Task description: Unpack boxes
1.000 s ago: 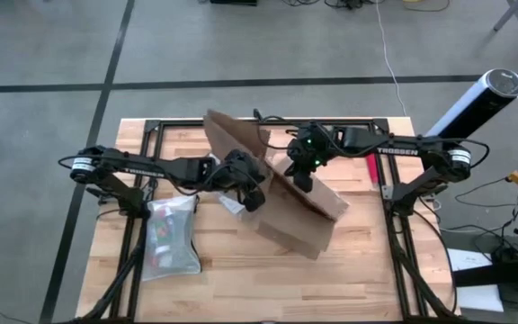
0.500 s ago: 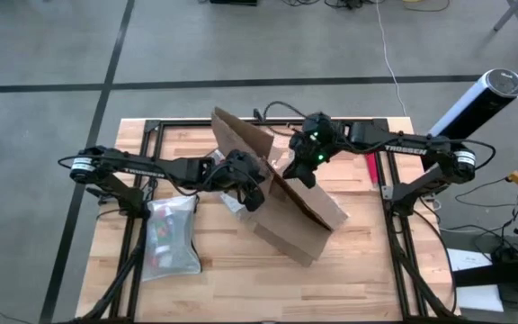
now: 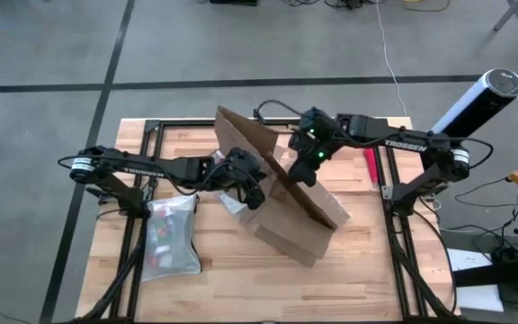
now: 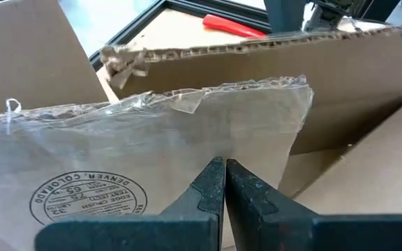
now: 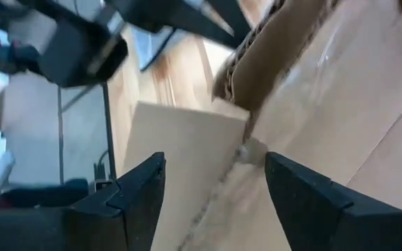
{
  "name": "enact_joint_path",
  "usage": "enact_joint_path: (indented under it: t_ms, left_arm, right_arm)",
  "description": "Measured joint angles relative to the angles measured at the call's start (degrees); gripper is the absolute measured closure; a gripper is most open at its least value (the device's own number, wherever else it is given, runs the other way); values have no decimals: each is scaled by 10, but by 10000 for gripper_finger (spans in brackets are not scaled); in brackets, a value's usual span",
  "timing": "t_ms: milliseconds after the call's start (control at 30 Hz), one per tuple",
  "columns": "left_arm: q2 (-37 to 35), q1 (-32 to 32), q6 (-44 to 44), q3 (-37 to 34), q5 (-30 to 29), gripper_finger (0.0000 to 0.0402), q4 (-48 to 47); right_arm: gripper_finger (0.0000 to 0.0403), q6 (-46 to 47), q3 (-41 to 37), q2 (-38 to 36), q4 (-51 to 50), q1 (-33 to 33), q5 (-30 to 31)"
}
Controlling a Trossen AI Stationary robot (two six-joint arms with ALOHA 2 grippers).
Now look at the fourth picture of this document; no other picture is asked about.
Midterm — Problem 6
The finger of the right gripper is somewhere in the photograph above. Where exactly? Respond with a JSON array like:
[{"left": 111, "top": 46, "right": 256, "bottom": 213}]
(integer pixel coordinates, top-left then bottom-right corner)
[{"left": 263, "top": 0, "right": 308, "bottom": 35}]

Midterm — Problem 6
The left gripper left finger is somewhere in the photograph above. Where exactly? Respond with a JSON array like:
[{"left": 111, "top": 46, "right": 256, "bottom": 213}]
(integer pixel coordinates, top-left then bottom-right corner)
[{"left": 34, "top": 156, "right": 226, "bottom": 251}]

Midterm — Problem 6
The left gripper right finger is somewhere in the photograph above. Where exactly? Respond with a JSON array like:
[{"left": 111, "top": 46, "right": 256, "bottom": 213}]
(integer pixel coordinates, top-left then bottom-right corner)
[{"left": 225, "top": 159, "right": 402, "bottom": 251}]

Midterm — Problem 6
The red utility knife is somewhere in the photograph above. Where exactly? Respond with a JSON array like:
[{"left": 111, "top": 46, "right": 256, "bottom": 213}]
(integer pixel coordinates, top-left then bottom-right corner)
[{"left": 202, "top": 13, "right": 268, "bottom": 39}]

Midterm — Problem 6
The taped brown cardboard box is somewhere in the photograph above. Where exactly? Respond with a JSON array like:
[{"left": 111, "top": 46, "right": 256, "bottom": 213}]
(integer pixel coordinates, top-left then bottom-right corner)
[{"left": 0, "top": 0, "right": 402, "bottom": 251}]

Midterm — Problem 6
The grey metal bracket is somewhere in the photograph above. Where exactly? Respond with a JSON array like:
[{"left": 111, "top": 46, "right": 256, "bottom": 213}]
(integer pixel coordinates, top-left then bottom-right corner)
[{"left": 304, "top": 5, "right": 329, "bottom": 31}]

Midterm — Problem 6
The black aluminium rig frame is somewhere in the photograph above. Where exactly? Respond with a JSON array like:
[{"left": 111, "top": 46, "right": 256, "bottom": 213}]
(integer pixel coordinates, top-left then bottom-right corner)
[{"left": 88, "top": 0, "right": 271, "bottom": 73}]

